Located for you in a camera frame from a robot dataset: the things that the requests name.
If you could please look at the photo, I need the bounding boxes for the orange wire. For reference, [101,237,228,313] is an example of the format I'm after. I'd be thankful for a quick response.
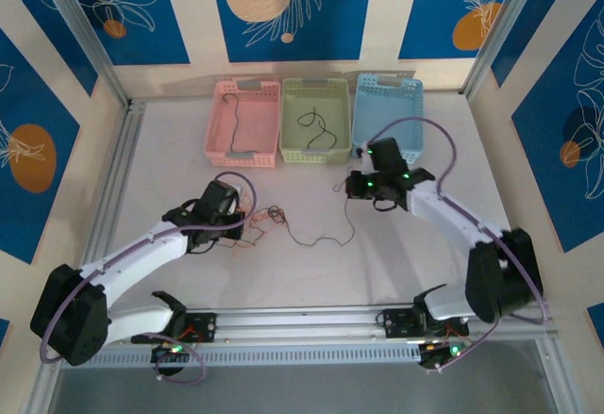
[214,232,261,252]
[248,207,287,241]

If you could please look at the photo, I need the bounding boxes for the blue perforated plastic basket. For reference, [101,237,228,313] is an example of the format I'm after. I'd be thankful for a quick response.
[351,73,425,160]

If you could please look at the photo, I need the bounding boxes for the green perforated plastic basket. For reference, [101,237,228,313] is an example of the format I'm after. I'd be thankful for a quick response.
[278,77,354,166]

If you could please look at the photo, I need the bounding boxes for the pink perforated plastic basket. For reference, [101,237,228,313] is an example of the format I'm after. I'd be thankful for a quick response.
[206,79,281,169]

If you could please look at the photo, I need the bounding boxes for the clear plastic tube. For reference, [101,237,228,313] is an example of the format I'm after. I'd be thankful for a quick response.
[36,0,132,108]

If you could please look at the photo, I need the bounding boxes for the aluminium side rail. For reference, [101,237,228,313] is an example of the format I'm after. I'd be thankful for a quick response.
[87,100,145,267]

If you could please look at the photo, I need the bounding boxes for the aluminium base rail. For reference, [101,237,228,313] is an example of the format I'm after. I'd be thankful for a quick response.
[183,306,478,342]

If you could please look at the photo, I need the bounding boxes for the grey slotted cable duct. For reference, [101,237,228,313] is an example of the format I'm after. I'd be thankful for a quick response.
[89,340,426,369]

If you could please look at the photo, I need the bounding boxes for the aluminium frame post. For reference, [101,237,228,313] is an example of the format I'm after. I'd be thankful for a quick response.
[461,0,582,100]

